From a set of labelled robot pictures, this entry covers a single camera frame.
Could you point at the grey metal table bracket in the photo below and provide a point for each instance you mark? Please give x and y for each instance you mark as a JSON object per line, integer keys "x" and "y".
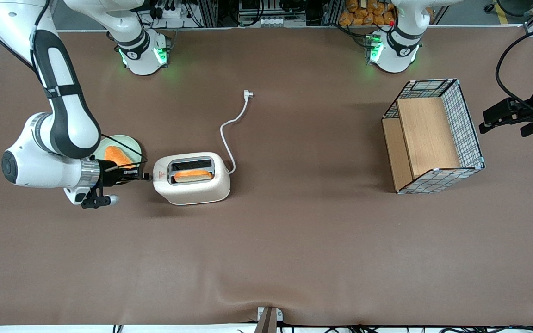
{"x": 269, "y": 319}

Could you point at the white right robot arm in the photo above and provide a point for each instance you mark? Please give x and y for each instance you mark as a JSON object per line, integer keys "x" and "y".
{"x": 65, "y": 115}

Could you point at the orange toast slice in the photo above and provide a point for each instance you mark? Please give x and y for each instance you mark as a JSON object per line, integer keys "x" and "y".
{"x": 193, "y": 175}
{"x": 117, "y": 156}

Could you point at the pale green round plate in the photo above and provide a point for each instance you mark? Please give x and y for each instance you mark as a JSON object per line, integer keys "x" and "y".
{"x": 130, "y": 143}

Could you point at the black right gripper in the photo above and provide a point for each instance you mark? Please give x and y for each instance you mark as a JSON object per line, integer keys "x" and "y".
{"x": 108, "y": 175}

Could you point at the bag of orange bread rolls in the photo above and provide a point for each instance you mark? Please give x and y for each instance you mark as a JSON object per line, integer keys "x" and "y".
{"x": 363, "y": 14}

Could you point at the cream white toaster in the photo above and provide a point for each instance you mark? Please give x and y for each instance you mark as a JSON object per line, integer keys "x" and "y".
{"x": 192, "y": 192}

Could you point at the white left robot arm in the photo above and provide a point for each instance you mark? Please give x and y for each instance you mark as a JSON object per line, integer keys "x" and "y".
{"x": 398, "y": 48}

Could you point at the light wooden shelf insert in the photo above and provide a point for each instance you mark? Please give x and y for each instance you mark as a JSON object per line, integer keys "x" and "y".
{"x": 426, "y": 134}

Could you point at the white power strip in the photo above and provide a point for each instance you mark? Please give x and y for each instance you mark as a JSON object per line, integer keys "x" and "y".
{"x": 174, "y": 11}

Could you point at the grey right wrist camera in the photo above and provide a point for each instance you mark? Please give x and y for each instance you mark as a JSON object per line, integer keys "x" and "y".
{"x": 102, "y": 200}

